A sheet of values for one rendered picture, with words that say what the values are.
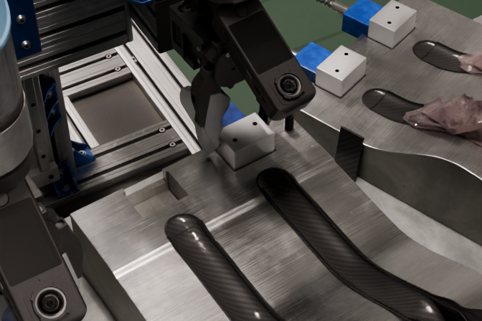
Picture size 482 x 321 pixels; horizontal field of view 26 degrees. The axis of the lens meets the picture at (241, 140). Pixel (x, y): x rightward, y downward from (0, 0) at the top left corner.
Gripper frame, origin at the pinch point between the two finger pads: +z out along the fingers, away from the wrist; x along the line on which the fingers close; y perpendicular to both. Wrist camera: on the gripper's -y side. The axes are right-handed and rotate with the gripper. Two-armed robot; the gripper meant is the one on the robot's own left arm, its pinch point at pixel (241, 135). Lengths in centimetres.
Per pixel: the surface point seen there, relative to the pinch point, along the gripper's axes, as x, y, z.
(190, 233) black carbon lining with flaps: 10.3, -6.4, 2.2
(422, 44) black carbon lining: -29.4, 4.6, 5.4
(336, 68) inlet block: -16.2, 4.7, 2.5
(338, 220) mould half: -2.6, -13.2, 2.2
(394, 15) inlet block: -27.7, 8.2, 2.5
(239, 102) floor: -55, 81, 91
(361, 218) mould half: -4.6, -14.2, 2.3
